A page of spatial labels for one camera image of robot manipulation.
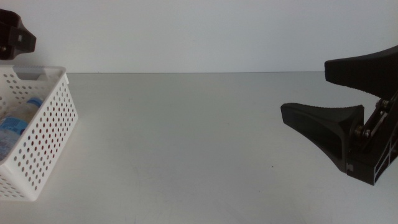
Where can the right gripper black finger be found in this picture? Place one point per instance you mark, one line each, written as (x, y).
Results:
(328, 129)
(370, 73)

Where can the clear water bottle blue cap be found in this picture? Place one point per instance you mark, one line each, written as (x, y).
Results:
(12, 124)

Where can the white perforated plastic basket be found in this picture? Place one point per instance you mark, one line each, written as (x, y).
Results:
(46, 140)

